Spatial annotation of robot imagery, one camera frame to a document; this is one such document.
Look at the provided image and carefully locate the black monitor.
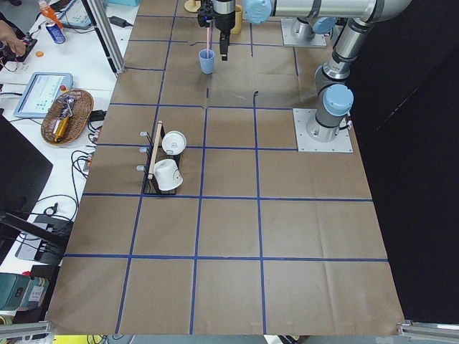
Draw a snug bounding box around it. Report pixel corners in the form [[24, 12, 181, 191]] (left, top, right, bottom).
[[1, 117, 52, 260]]

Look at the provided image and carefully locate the blue drink can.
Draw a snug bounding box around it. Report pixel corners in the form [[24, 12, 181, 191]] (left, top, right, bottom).
[[46, 22, 66, 44]]

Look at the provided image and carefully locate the dark wicker basket with tools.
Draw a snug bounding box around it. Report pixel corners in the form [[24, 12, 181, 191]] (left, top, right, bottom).
[[41, 90, 94, 145]]

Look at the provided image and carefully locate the aluminium frame post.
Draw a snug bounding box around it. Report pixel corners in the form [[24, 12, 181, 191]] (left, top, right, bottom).
[[82, 0, 126, 75]]

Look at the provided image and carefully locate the bamboo wooden cup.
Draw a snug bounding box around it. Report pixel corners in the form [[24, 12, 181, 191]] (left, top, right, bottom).
[[231, 4, 243, 34]]

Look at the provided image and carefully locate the wooden rack dowel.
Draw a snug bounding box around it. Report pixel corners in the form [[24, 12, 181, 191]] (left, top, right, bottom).
[[148, 120, 163, 180]]

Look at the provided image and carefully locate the blue teach pendant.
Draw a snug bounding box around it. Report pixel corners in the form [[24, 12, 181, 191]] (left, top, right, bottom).
[[14, 72, 73, 119]]

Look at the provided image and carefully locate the person's hand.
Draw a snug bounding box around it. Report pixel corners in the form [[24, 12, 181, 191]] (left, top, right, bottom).
[[0, 20, 26, 57]]

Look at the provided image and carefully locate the white smiley mug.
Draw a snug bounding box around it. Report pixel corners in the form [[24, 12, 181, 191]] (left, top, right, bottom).
[[154, 159, 184, 191]]

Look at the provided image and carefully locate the light blue plastic cup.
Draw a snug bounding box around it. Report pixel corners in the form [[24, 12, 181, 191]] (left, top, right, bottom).
[[199, 49, 215, 75]]

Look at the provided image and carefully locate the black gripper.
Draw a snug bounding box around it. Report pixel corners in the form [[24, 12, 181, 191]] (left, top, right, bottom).
[[213, 0, 236, 61], [197, 0, 214, 27]]

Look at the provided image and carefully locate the black wire mug rack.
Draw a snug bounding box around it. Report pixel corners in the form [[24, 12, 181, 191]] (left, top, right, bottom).
[[136, 120, 187, 196]]

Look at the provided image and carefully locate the black power adapter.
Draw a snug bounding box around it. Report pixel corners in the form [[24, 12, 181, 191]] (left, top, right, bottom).
[[108, 16, 133, 28]]

